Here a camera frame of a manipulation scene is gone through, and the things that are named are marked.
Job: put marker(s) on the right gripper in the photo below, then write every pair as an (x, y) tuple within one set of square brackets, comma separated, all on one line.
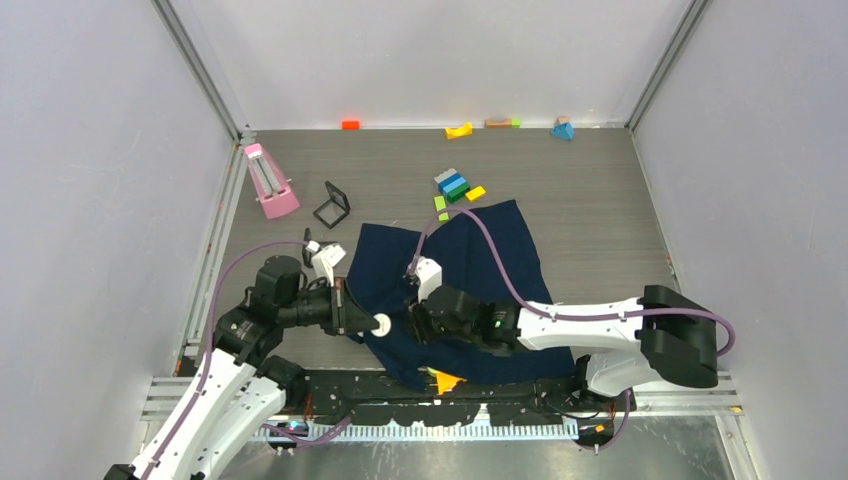
[(417, 318)]

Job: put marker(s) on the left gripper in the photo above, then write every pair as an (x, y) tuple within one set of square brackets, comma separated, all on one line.
[(346, 314)]

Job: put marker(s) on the white round brooch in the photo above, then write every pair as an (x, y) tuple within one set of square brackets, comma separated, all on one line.
[(384, 325)]

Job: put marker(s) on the navy blue t-shirt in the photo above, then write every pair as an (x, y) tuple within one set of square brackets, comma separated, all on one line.
[(376, 281)]

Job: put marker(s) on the black frame stand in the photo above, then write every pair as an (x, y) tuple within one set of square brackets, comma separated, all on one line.
[(310, 248), (335, 208)]

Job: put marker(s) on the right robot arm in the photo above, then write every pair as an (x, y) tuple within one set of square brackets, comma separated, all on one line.
[(660, 335)]

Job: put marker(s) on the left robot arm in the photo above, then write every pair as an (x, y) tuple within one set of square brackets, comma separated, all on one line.
[(240, 383)]

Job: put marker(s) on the yellow orange block stack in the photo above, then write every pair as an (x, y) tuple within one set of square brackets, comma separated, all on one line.
[(445, 382)]

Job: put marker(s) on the lime green block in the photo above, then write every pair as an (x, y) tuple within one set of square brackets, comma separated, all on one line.
[(440, 205)]

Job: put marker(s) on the yellow small block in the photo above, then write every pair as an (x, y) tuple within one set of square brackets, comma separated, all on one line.
[(475, 194)]

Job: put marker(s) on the grey blue green block stack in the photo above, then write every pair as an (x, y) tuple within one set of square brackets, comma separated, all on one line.
[(452, 185)]

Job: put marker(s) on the pink metronome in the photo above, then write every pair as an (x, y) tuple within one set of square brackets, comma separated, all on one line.
[(273, 188)]

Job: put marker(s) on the yellow arch block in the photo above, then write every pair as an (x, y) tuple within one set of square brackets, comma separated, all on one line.
[(459, 132)]

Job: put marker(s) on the tan flat block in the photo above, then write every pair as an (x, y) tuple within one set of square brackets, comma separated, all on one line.
[(498, 123)]

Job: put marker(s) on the blue triangle block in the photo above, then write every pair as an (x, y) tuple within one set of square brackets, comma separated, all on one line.
[(564, 131)]

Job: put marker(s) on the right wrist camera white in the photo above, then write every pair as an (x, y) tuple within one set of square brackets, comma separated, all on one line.
[(426, 275)]

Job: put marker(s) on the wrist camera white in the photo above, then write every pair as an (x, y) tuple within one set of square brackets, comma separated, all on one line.
[(426, 275), (326, 259)]

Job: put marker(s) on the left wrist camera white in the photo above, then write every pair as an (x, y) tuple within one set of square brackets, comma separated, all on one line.
[(326, 259)]

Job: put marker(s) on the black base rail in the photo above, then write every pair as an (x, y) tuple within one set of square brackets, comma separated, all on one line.
[(373, 398)]

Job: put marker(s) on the red block at wall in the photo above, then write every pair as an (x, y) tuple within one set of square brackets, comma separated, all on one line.
[(350, 124)]

